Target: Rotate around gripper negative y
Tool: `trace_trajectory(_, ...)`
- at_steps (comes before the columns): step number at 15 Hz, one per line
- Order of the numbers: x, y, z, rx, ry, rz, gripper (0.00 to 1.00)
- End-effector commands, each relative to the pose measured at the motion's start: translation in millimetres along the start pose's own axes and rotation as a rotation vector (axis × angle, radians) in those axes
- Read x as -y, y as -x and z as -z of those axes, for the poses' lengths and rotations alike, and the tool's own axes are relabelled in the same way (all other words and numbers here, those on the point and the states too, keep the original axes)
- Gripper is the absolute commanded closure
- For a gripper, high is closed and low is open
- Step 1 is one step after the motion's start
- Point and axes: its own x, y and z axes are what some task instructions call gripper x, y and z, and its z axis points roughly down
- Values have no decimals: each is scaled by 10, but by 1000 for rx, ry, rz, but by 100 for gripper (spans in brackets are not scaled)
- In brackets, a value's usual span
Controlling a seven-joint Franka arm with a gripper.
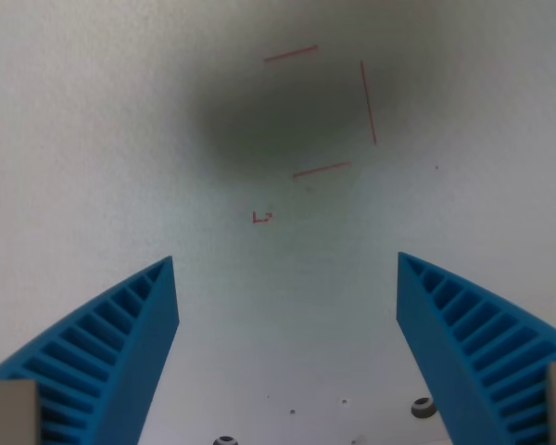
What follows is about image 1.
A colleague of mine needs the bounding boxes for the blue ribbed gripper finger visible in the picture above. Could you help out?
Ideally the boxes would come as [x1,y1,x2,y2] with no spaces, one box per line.
[395,251,556,445]
[0,256,181,445]

